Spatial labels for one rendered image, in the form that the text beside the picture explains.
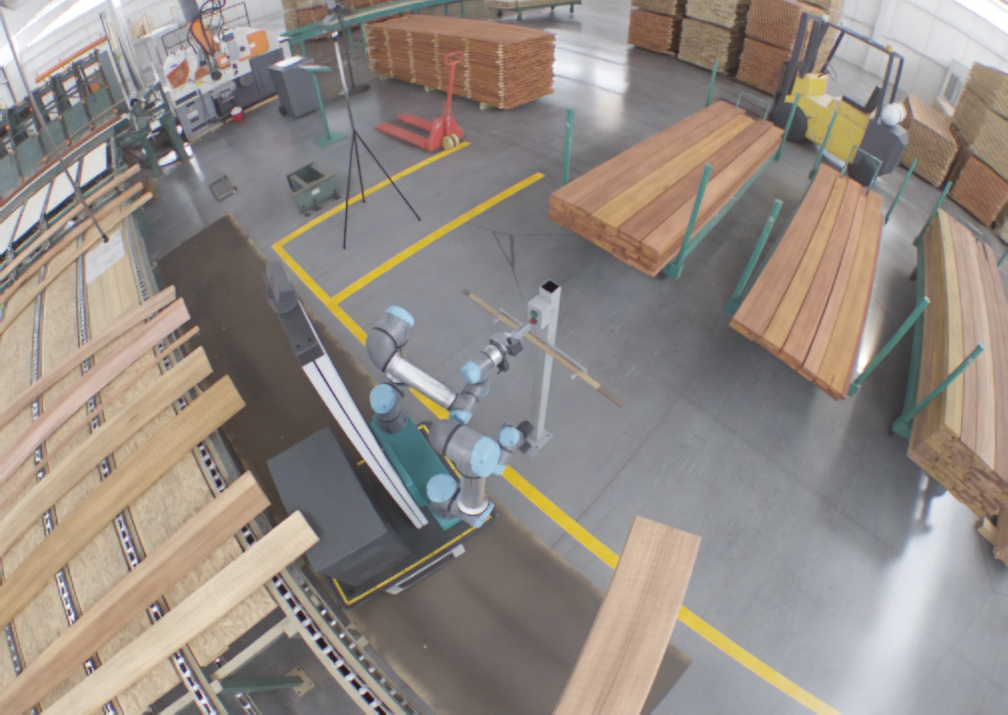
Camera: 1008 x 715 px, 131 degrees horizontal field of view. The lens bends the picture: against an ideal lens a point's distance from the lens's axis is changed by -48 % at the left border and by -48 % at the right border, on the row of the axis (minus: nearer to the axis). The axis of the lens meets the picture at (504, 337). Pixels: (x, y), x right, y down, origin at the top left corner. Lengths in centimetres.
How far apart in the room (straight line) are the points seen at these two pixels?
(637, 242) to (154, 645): 352
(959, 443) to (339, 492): 346
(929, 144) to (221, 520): 1084
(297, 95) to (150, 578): 700
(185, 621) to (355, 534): 88
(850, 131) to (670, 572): 678
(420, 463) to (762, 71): 969
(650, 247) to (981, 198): 858
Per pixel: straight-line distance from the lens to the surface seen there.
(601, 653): 160
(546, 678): 250
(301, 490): 192
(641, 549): 166
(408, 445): 206
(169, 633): 214
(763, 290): 336
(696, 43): 1072
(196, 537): 211
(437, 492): 171
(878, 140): 745
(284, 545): 186
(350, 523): 180
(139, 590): 229
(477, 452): 131
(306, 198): 489
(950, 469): 346
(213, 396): 238
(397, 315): 165
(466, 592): 251
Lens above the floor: 249
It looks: 51 degrees down
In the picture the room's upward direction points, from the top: 2 degrees counter-clockwise
